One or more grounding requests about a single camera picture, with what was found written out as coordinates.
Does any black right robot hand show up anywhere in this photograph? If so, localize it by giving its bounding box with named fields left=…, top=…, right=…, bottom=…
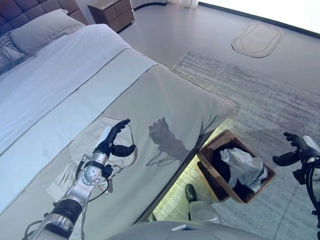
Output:
left=272, top=131, right=320, bottom=167

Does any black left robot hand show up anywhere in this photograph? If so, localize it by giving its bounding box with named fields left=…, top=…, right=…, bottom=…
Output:
left=93, top=119, right=137, bottom=158

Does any beige shirt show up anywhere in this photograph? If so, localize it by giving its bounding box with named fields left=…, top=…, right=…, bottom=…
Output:
left=46, top=116, right=138, bottom=201

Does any white garment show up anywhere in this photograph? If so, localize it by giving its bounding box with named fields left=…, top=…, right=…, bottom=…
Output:
left=219, top=147, right=270, bottom=194

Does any black garment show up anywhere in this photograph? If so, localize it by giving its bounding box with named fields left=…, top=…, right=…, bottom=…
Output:
left=212, top=149, right=256, bottom=199

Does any beige covered bed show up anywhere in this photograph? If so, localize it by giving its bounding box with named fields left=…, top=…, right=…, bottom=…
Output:
left=0, top=8, right=236, bottom=240

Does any brown wicker basket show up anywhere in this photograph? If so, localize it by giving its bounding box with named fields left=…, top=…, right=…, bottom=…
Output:
left=196, top=129, right=277, bottom=204

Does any grey area rug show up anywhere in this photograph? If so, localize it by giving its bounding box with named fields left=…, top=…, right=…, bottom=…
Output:
left=152, top=49, right=320, bottom=240

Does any white duvet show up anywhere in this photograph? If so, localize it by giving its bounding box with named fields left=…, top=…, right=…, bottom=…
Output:
left=0, top=23, right=160, bottom=216

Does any small beige oval mat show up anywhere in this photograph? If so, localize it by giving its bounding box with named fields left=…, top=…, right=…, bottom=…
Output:
left=231, top=21, right=284, bottom=59

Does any silver right robot leg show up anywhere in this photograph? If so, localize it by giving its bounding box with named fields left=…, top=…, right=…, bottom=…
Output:
left=184, top=183, right=223, bottom=225

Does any grey robot torso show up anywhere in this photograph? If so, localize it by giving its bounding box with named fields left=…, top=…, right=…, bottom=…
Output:
left=112, top=219, right=271, bottom=240

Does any large beige pillow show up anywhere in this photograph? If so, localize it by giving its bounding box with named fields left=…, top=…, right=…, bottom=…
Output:
left=9, top=8, right=86, bottom=55

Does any brown wooden nightstand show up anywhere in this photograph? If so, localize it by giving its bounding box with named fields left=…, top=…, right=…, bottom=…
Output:
left=87, top=0, right=136, bottom=34

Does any grey patterned cushion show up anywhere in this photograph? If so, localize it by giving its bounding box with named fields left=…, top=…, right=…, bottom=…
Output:
left=0, top=33, right=26, bottom=76

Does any white curtain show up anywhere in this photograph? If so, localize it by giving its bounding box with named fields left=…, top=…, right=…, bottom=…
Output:
left=131, top=0, right=200, bottom=11

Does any dark tufted headboard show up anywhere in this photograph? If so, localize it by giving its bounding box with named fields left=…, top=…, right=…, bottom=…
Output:
left=0, top=0, right=89, bottom=37

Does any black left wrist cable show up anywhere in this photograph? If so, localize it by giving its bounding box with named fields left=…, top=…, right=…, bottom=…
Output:
left=75, top=154, right=111, bottom=201

